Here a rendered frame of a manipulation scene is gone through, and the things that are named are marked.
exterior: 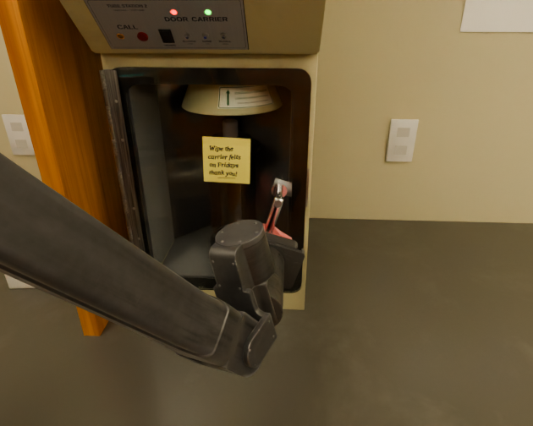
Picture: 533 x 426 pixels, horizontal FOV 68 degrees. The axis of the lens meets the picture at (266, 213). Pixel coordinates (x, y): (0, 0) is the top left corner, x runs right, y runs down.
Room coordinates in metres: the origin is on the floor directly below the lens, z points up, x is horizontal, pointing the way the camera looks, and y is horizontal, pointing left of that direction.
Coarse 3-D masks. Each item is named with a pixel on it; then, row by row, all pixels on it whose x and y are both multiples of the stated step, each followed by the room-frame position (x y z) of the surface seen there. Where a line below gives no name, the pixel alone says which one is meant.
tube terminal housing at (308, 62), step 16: (112, 64) 0.63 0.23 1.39; (128, 64) 0.63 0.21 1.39; (144, 64) 0.63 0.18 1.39; (160, 64) 0.63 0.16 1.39; (176, 64) 0.62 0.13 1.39; (192, 64) 0.62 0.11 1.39; (208, 64) 0.62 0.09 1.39; (224, 64) 0.62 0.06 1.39; (240, 64) 0.62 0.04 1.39; (256, 64) 0.62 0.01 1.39; (272, 64) 0.62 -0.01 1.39; (288, 64) 0.62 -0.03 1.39; (304, 64) 0.61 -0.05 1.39; (304, 240) 0.61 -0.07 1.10; (304, 272) 0.61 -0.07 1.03; (304, 288) 0.61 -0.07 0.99; (288, 304) 0.61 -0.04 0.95; (304, 304) 0.61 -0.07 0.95
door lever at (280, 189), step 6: (276, 186) 0.60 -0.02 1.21; (282, 186) 0.60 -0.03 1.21; (276, 192) 0.59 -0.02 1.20; (282, 192) 0.59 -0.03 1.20; (276, 198) 0.56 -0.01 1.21; (282, 198) 0.56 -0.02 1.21; (276, 204) 0.55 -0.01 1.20; (282, 204) 0.55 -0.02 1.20; (270, 210) 0.56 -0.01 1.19; (276, 210) 0.55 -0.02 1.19; (270, 216) 0.55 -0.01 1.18; (276, 216) 0.55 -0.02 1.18; (270, 222) 0.55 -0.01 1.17; (276, 222) 0.56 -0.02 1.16; (270, 228) 0.55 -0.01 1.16
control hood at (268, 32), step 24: (72, 0) 0.54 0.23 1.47; (264, 0) 0.53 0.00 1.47; (288, 0) 0.53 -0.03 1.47; (312, 0) 0.53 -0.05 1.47; (96, 24) 0.57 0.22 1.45; (264, 24) 0.55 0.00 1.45; (288, 24) 0.55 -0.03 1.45; (312, 24) 0.55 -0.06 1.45; (96, 48) 0.60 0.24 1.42; (264, 48) 0.58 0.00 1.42; (288, 48) 0.58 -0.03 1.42; (312, 48) 0.58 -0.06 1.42
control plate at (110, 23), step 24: (96, 0) 0.54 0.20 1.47; (120, 0) 0.54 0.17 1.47; (144, 0) 0.53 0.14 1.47; (168, 0) 0.53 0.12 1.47; (192, 0) 0.53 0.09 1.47; (216, 0) 0.53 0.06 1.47; (240, 0) 0.53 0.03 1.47; (120, 24) 0.56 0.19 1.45; (144, 24) 0.56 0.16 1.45; (168, 24) 0.56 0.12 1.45; (192, 24) 0.56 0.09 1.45; (216, 24) 0.56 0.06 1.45; (240, 24) 0.55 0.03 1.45; (120, 48) 0.59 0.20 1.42; (144, 48) 0.59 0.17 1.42; (168, 48) 0.59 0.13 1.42; (192, 48) 0.59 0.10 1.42; (216, 48) 0.59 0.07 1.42; (240, 48) 0.58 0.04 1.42
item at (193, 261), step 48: (144, 96) 0.62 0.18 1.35; (192, 96) 0.61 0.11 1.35; (240, 96) 0.61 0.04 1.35; (288, 96) 0.60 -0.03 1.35; (144, 144) 0.62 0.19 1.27; (192, 144) 0.61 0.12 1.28; (288, 144) 0.60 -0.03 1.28; (144, 192) 0.62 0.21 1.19; (192, 192) 0.61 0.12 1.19; (240, 192) 0.61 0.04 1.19; (288, 192) 0.60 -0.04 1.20; (144, 240) 0.62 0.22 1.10; (192, 240) 0.61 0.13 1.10
